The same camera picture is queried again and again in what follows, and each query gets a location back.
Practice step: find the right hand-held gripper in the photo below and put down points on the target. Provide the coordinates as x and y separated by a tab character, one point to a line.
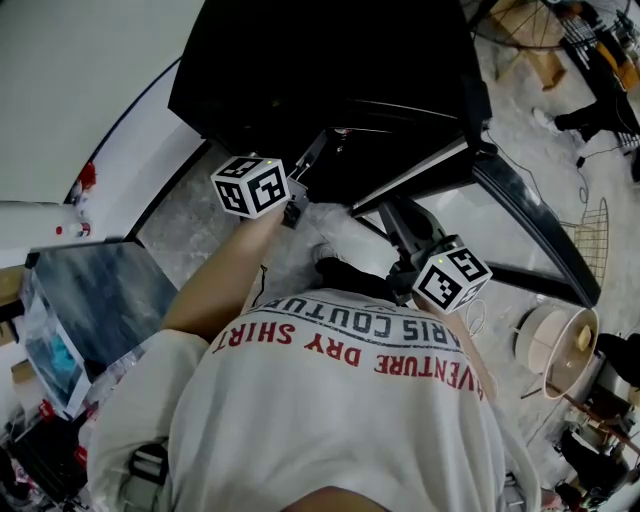
450	280

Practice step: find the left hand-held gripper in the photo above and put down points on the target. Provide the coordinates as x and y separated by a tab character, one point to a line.
250	187

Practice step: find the person's left forearm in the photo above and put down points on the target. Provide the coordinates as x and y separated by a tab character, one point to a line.
225	280

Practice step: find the person's black trousers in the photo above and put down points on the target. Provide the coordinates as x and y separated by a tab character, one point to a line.
355	277

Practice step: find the person's grey shoe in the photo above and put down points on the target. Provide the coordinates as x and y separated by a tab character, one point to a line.
325	251

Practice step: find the round white stool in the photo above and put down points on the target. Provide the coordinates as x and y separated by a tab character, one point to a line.
555	345

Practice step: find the person's white printed T-shirt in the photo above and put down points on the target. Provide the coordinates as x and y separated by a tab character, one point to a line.
325	425

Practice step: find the cardboard box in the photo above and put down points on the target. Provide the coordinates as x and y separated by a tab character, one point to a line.
537	45

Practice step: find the red and white bottles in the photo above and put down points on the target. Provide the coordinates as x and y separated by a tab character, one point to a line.
82	200

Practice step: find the dark glossy table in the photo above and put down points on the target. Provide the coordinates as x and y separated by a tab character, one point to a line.
105	295

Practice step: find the clear box with blue contents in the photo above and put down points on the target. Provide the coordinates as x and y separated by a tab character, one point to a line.
52	350

